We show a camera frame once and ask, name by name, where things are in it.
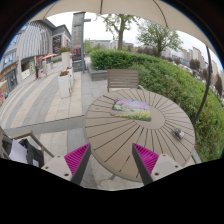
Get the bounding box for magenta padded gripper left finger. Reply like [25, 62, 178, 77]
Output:
[42, 144, 91, 185]

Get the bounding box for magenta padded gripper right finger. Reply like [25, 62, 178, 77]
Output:
[132, 143, 182, 185]

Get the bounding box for grey computer mouse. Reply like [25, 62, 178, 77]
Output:
[173, 127, 184, 140]

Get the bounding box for floral mouse pad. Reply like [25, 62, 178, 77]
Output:
[111, 98, 152, 121]

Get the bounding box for round slatted outdoor table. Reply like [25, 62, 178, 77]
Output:
[85, 89, 195, 182]

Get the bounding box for black bag with paper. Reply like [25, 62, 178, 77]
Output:
[2, 139, 44, 168]

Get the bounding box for curved black umbrella pole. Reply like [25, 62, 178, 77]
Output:
[191, 45, 213, 126]

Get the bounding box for chair armrest at left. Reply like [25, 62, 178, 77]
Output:
[0, 126, 54, 160]

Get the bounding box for white planter box near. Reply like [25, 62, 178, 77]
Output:
[58, 70, 70, 98]

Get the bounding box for green hedge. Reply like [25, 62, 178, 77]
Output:
[90, 49, 224, 162]

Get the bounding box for slatted outdoor chair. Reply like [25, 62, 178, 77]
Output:
[107, 69, 139, 91]

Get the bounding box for tall white planter column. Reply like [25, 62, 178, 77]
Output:
[59, 46, 71, 70]

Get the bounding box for tall grey sign pillar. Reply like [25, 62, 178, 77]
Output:
[71, 12, 90, 72]

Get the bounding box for beige patio umbrella canopy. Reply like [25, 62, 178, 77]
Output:
[31, 0, 215, 51]

